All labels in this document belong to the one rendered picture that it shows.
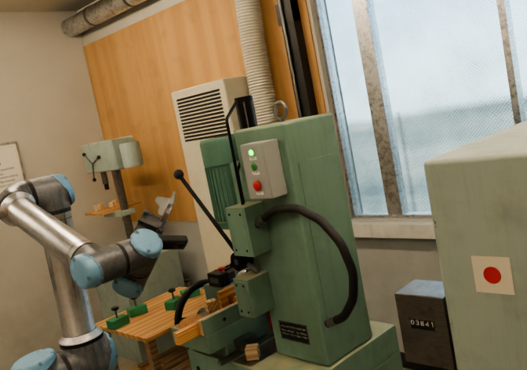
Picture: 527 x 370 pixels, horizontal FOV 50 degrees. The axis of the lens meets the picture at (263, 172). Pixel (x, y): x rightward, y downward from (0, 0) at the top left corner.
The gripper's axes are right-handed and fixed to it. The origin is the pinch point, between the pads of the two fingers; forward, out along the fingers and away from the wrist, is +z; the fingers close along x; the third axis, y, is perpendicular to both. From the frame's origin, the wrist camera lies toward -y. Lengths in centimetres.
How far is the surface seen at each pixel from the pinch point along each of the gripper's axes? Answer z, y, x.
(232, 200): 4.5, -17.6, -9.7
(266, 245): -15.5, -30.6, -16.6
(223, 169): 9.8, -11.0, -15.8
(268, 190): -14.1, -23.1, -35.4
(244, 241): -17.4, -23.9, -16.5
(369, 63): 143, -65, -11
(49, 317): 113, 54, 283
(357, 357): -30, -70, -2
